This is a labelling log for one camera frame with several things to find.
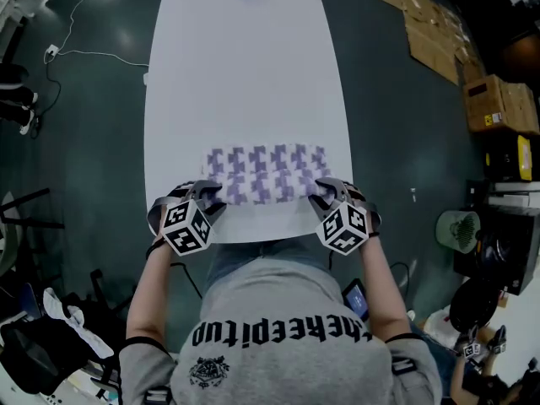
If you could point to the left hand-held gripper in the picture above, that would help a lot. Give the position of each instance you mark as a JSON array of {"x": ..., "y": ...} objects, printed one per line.
[{"x": 185, "y": 230}]

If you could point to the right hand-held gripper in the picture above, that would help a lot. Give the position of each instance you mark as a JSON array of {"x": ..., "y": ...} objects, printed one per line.
[{"x": 341, "y": 230}]

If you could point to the purple white patterned towel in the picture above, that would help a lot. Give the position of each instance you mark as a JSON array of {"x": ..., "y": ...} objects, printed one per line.
[{"x": 270, "y": 171}]

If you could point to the person's right forearm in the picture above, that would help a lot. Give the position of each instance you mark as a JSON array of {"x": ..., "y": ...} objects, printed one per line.
[{"x": 386, "y": 293}]

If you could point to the person's left forearm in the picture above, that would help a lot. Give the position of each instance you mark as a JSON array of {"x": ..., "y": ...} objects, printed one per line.
[{"x": 147, "y": 289}]

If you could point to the person's blue jeans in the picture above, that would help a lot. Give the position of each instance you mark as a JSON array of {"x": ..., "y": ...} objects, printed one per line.
[{"x": 236, "y": 260}]

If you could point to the small white scrap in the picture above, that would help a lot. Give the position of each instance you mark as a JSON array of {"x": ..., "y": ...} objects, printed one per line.
[{"x": 413, "y": 196}]

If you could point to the small black screen device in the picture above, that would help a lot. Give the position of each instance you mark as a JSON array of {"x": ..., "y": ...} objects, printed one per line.
[{"x": 356, "y": 300}]

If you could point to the round mesh waste bin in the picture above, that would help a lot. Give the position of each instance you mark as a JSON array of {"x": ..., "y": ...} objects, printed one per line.
[{"x": 457, "y": 230}]

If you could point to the white plug block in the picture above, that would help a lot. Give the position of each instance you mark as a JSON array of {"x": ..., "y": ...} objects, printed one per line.
[{"x": 146, "y": 78}]

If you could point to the small black box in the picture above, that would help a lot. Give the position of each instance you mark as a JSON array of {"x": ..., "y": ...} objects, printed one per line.
[{"x": 476, "y": 191}]

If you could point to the white plastic bag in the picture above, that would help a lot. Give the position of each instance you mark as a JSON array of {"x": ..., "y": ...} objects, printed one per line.
[{"x": 439, "y": 323}]

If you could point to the black round bag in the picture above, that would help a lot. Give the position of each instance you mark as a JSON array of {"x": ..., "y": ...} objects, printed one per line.
[{"x": 474, "y": 304}]

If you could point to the black yellow case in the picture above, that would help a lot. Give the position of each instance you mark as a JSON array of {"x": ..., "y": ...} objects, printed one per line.
[{"x": 506, "y": 158}]

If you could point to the brown cardboard box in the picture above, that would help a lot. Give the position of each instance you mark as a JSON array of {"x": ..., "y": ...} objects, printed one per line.
[{"x": 485, "y": 104}]

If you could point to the person's grey sweatshirt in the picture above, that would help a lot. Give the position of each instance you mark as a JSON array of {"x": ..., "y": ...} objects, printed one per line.
[{"x": 287, "y": 378}]

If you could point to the white crumpled cloth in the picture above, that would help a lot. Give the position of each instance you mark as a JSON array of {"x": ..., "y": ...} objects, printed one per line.
[{"x": 80, "y": 331}]

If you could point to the flattened cardboard sheets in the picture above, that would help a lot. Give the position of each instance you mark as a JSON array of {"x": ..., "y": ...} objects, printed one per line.
[{"x": 426, "y": 36}]

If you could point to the stack of white flat boxes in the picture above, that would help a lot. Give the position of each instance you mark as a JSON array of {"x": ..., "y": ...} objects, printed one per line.
[{"x": 516, "y": 192}]

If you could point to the large black appliance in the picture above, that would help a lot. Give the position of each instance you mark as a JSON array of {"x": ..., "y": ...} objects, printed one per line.
[{"x": 519, "y": 251}]

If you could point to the white power socket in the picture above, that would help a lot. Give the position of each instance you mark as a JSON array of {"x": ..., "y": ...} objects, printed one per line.
[{"x": 51, "y": 50}]

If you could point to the black office chair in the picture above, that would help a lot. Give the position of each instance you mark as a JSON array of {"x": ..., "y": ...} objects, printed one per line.
[{"x": 38, "y": 352}]

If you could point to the cluttered white desk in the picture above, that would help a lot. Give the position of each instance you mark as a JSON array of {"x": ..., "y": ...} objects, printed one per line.
[{"x": 76, "y": 390}]

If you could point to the brown round stool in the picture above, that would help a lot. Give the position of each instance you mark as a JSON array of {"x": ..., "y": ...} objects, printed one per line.
[{"x": 523, "y": 57}]

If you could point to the white furniture piece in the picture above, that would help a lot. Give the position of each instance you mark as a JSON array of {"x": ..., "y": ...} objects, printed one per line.
[{"x": 17, "y": 2}]

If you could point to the black metal frame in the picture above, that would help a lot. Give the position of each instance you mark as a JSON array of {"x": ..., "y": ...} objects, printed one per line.
[{"x": 29, "y": 222}]

